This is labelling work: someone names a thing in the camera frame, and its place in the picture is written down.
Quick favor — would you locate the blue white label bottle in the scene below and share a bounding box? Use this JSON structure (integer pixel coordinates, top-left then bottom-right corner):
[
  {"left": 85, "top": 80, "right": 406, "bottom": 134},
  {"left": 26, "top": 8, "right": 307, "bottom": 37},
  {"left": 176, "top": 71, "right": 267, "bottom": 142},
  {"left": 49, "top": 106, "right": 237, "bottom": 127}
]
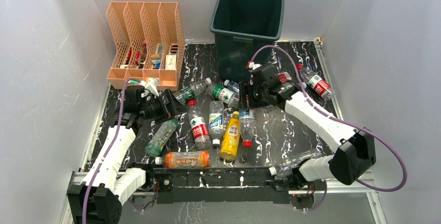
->
[{"left": 209, "top": 101, "right": 225, "bottom": 148}]

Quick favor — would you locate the red label water bottle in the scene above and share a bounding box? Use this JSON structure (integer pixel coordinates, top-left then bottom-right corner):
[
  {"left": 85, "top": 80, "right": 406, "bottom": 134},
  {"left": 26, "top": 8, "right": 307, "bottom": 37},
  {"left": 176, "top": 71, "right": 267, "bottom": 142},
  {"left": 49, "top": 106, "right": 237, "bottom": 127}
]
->
[{"left": 188, "top": 99, "right": 211, "bottom": 150}]

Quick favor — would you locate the green label bottle green cap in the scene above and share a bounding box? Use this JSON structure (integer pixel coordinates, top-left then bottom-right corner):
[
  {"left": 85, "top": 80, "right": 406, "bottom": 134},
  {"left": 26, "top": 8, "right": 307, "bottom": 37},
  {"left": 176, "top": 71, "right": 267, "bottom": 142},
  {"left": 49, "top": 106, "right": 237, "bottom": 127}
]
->
[{"left": 207, "top": 83, "right": 239, "bottom": 108}]

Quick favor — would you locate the gold red label bottle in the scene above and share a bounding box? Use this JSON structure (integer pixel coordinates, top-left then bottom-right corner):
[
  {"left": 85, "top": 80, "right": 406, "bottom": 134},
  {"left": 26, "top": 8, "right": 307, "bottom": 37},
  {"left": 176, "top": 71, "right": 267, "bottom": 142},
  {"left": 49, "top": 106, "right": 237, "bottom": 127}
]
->
[{"left": 277, "top": 72, "right": 292, "bottom": 84}]

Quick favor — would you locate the clear bottle near right base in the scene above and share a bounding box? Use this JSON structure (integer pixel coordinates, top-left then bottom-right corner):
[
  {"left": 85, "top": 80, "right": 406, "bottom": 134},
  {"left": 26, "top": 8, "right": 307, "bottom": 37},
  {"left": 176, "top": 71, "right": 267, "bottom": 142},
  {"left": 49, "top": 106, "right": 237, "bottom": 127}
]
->
[{"left": 269, "top": 149, "right": 322, "bottom": 178}]

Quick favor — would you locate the clear bottle green label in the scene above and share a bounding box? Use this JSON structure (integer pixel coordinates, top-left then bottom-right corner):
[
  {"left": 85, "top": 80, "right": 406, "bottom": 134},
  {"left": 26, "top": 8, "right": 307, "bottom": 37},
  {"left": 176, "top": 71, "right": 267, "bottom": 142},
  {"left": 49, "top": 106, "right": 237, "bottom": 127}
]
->
[{"left": 173, "top": 78, "right": 212, "bottom": 105}]

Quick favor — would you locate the red label bottle far right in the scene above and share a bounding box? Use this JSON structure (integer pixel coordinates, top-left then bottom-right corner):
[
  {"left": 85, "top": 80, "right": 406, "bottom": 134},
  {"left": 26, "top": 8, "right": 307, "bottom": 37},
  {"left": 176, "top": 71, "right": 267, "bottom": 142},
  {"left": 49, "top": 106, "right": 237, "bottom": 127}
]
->
[{"left": 296, "top": 64, "right": 334, "bottom": 101}]

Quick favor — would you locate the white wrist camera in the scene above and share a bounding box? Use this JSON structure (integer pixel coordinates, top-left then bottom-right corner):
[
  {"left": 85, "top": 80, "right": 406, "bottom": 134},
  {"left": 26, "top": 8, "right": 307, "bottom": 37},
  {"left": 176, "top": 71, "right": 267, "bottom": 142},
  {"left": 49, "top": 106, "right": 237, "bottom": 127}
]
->
[
  {"left": 247, "top": 61, "right": 262, "bottom": 71},
  {"left": 140, "top": 77, "right": 160, "bottom": 96}
]

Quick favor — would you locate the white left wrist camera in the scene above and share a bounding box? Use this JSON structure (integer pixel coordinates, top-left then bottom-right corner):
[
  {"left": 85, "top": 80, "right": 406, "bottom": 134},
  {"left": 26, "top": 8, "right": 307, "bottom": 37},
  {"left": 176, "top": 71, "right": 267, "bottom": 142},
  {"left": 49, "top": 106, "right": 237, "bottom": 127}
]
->
[{"left": 140, "top": 77, "right": 160, "bottom": 96}]

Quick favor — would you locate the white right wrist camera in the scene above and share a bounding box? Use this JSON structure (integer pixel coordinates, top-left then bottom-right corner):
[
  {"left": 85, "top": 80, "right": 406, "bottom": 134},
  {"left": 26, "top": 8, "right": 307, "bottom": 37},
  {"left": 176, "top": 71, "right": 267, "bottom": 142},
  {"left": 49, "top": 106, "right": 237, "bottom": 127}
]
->
[{"left": 247, "top": 61, "right": 262, "bottom": 71}]

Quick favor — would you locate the red blue label bottle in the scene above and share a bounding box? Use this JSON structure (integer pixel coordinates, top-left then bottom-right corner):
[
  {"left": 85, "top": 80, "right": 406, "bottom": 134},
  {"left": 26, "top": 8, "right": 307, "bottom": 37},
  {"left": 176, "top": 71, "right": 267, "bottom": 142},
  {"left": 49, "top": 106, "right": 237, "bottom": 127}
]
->
[{"left": 239, "top": 108, "right": 256, "bottom": 148}]

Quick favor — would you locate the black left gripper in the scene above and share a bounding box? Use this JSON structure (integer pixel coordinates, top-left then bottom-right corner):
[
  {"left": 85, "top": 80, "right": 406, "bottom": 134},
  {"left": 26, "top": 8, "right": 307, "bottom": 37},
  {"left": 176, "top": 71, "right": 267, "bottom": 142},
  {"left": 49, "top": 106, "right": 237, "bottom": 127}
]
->
[{"left": 140, "top": 89, "right": 188, "bottom": 124}]

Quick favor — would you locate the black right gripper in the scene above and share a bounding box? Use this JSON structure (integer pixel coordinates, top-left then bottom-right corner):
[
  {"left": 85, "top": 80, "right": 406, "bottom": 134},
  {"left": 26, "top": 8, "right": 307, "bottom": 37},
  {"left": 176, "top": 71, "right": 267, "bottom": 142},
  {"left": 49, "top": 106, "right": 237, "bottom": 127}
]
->
[{"left": 237, "top": 81, "right": 269, "bottom": 110}]

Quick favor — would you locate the green tea bottle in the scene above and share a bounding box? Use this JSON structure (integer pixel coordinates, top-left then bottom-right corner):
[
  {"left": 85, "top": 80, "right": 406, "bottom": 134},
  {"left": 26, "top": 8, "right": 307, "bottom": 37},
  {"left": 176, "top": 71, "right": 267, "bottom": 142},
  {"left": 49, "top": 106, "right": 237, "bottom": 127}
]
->
[{"left": 145, "top": 118, "right": 178, "bottom": 157}]

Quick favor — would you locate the orange drink bottle white cap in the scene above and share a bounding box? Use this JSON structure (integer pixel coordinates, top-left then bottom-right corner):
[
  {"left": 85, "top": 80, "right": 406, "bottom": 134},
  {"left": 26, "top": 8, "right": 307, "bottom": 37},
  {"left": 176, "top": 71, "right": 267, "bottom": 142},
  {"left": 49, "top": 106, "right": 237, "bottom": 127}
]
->
[{"left": 154, "top": 150, "right": 210, "bottom": 169}]

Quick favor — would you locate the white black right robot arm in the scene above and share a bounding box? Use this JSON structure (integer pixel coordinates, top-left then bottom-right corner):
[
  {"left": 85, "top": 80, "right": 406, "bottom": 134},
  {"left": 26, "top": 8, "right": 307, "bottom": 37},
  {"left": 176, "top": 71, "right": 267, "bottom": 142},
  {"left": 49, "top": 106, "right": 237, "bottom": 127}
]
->
[{"left": 240, "top": 62, "right": 376, "bottom": 190}]

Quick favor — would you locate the yellow honey drink bottle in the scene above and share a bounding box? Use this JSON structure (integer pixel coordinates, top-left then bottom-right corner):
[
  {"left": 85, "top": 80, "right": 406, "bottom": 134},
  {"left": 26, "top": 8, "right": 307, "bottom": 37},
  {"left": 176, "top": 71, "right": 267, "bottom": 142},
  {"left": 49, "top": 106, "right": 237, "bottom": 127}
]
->
[{"left": 219, "top": 111, "right": 240, "bottom": 161}]

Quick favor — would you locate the orange plastic file organizer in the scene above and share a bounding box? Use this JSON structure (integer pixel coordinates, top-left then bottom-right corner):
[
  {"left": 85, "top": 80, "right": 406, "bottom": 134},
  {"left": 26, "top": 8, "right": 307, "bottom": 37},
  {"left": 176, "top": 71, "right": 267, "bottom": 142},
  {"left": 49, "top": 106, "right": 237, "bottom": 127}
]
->
[{"left": 107, "top": 2, "right": 186, "bottom": 91}]

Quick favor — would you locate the dark green plastic bin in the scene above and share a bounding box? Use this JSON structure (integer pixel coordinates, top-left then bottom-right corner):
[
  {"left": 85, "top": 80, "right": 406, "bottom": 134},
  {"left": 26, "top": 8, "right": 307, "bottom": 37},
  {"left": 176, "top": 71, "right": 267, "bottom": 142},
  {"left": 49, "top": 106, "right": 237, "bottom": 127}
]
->
[{"left": 210, "top": 0, "right": 284, "bottom": 82}]

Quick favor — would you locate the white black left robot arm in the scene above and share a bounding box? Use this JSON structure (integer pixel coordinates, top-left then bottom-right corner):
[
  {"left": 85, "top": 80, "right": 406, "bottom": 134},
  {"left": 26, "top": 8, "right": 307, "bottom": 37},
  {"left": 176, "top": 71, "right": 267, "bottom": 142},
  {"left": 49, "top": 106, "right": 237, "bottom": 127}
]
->
[{"left": 67, "top": 79, "right": 185, "bottom": 223}]

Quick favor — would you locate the clear blue crushed bottle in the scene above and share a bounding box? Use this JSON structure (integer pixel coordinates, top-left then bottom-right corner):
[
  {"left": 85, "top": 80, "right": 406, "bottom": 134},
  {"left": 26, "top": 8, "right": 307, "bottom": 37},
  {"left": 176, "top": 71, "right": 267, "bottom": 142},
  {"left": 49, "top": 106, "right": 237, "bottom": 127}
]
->
[{"left": 223, "top": 80, "right": 240, "bottom": 94}]

